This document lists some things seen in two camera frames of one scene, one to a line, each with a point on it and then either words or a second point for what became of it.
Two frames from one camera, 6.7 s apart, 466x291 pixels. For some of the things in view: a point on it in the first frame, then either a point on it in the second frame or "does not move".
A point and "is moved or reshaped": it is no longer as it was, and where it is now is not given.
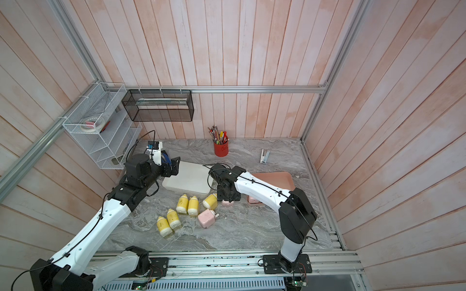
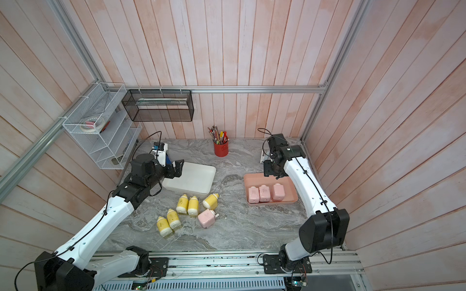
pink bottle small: [252, 200] does not move
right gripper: [221, 197] to [267, 169]
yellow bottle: [193, 206] does not move
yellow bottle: [211, 201] does not move
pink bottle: [227, 204] is moved or reshaped
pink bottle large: [207, 218] does not move
